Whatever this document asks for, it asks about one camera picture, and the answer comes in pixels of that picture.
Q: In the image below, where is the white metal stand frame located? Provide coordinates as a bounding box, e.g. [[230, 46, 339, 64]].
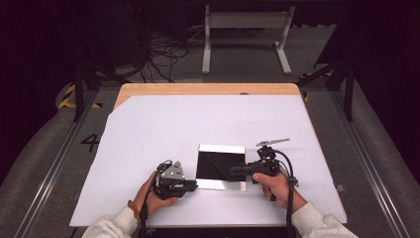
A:
[[201, 4, 296, 75]]

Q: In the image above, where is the black metal stand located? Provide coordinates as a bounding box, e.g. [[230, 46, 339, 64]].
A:
[[295, 59, 356, 122], [70, 59, 133, 122]]

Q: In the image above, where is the yellow black hazard tape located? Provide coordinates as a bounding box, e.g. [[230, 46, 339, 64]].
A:
[[58, 83, 103, 110], [298, 72, 331, 103]]

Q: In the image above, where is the hand-held gripper cable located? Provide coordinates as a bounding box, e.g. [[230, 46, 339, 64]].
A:
[[138, 159, 174, 238], [271, 149, 300, 238]]

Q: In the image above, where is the left hand-held gripper cable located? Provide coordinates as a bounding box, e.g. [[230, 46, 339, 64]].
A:
[[138, 159, 174, 238]]

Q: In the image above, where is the person's right hand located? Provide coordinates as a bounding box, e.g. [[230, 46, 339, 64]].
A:
[[252, 171, 308, 211]]

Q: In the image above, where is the aluminium floor rail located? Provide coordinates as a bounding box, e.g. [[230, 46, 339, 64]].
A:
[[13, 88, 100, 238], [330, 88, 410, 238]]

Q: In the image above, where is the brown bead bracelet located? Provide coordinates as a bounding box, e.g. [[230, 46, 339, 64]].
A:
[[128, 199, 142, 224]]

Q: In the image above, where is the white table cover sheet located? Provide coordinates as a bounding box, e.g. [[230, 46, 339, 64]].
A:
[[68, 94, 348, 228]]

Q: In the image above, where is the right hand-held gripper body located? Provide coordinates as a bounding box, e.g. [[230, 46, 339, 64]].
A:
[[246, 137, 291, 184]]

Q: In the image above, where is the person's left hand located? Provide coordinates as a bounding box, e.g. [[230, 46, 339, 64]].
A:
[[132, 171, 179, 216]]

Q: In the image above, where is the tangle of black cables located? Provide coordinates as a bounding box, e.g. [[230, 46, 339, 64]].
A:
[[132, 33, 191, 83]]

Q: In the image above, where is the right hand-held gripper cable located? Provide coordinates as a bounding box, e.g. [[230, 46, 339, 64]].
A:
[[271, 149, 300, 238]]

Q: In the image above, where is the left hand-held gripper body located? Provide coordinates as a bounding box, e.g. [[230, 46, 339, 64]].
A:
[[155, 160, 187, 201]]

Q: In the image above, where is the black cloth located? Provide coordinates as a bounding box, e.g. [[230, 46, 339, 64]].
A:
[[195, 143, 248, 192]]

